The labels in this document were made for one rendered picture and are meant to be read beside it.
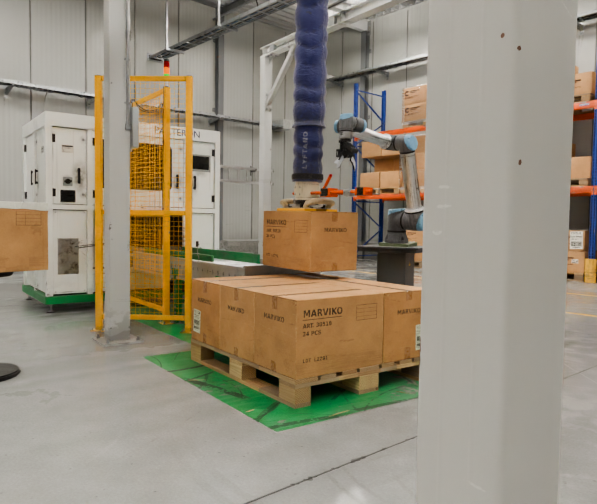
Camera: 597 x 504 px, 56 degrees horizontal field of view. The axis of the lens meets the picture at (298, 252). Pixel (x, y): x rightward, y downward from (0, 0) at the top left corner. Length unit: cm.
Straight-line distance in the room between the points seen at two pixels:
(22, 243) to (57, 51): 977
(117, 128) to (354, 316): 238
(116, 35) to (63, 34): 869
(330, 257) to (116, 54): 219
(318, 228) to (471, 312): 309
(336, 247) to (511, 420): 321
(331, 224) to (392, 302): 82
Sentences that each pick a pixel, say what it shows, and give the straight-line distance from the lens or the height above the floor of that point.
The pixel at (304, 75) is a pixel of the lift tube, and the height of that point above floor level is 193.
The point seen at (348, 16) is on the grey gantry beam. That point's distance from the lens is 661.
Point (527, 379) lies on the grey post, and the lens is 66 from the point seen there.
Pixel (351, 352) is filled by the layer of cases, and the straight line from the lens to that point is 305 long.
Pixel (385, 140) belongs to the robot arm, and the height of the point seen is 154.
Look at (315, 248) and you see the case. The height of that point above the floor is 76.
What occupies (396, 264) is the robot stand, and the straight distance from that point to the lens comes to 446.
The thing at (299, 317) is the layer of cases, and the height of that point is 46.
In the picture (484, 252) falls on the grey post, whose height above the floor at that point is 90.
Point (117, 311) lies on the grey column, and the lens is 447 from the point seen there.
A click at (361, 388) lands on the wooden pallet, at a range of 315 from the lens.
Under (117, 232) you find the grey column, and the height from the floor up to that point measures 83.
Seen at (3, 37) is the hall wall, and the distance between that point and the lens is 1290.
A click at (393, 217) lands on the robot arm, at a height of 98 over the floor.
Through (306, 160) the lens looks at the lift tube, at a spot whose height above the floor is 136.
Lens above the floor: 93
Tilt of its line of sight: 3 degrees down
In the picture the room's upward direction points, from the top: 1 degrees clockwise
